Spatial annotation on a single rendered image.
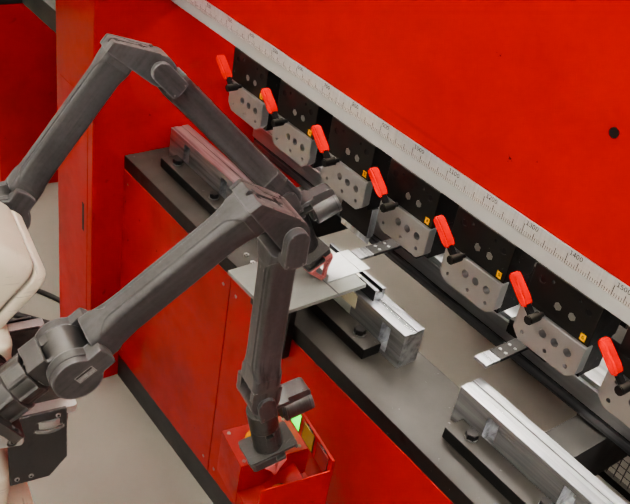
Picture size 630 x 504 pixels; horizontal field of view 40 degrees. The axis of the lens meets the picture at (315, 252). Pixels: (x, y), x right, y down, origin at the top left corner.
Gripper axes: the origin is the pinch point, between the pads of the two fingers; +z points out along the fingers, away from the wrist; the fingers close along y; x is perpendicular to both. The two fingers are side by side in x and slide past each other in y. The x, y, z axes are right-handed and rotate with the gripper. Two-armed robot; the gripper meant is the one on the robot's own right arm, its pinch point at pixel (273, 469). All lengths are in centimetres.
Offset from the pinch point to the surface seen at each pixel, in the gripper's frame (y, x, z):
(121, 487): -29, 70, 75
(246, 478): -4.7, 4.6, 5.3
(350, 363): 27.0, 16.7, -0.2
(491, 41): 56, 10, -73
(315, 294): 25.0, 27.6, -13.8
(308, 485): 5.2, -4.8, 3.2
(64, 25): 3, 135, -42
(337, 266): 35, 36, -11
